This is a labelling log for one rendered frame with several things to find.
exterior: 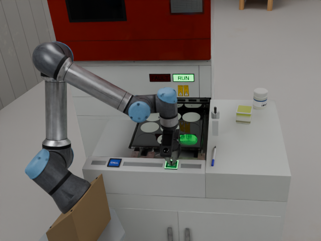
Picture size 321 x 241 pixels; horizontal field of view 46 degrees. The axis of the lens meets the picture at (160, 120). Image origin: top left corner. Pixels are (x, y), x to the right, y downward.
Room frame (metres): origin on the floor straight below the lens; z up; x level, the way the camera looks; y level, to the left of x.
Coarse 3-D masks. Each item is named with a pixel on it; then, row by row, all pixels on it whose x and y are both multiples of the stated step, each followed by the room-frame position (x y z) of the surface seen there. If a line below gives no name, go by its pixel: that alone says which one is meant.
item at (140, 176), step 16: (96, 160) 1.39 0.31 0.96; (128, 160) 1.37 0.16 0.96; (144, 160) 1.36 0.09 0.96; (160, 160) 1.35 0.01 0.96; (192, 160) 1.33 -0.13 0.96; (96, 176) 1.33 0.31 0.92; (112, 176) 1.31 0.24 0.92; (128, 176) 1.30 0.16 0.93; (144, 176) 1.29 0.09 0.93; (160, 176) 1.27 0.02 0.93; (176, 176) 1.26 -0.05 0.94; (192, 176) 1.25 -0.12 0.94; (112, 192) 1.32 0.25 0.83; (128, 192) 1.30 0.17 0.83; (144, 192) 1.29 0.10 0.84; (160, 192) 1.27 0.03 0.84; (176, 192) 1.26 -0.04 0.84; (192, 192) 1.25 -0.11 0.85
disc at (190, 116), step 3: (186, 114) 1.82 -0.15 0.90; (189, 114) 1.82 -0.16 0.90; (192, 114) 1.81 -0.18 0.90; (195, 114) 1.81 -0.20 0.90; (198, 114) 1.81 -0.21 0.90; (183, 117) 1.79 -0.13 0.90; (186, 117) 1.79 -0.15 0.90; (189, 117) 1.79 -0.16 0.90; (192, 117) 1.78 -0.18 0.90; (195, 117) 1.78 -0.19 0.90; (198, 117) 1.78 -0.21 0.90; (186, 120) 1.75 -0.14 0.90; (189, 120) 1.75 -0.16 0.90; (192, 120) 1.75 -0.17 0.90; (195, 120) 1.75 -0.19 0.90
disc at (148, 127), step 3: (144, 123) 1.76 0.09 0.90; (147, 123) 1.76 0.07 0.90; (150, 123) 1.76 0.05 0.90; (153, 123) 1.75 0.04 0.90; (156, 123) 1.75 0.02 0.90; (141, 126) 1.74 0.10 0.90; (144, 126) 1.73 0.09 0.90; (147, 126) 1.73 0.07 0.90; (150, 126) 1.73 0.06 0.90; (153, 126) 1.73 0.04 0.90; (156, 126) 1.72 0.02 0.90; (141, 129) 1.71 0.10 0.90; (144, 129) 1.71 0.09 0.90; (147, 129) 1.70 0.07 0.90; (150, 129) 1.70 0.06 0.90; (153, 129) 1.70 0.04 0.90; (156, 129) 1.70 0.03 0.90
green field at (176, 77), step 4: (176, 76) 1.88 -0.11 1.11; (180, 76) 1.88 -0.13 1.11; (184, 76) 1.87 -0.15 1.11; (188, 76) 1.87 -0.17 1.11; (192, 76) 1.87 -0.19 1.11; (176, 80) 1.88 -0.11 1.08; (180, 80) 1.88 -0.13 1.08; (184, 80) 1.87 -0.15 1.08; (188, 80) 1.87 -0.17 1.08; (192, 80) 1.87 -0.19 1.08
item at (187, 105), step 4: (180, 104) 1.87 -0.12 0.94; (184, 104) 1.87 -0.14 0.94; (188, 104) 1.86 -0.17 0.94; (192, 104) 1.86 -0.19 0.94; (196, 104) 1.85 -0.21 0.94; (200, 104) 1.85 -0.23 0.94; (204, 104) 1.84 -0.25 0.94; (208, 104) 1.84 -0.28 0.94; (208, 108) 1.84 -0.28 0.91; (208, 112) 1.84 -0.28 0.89; (208, 116) 1.84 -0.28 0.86
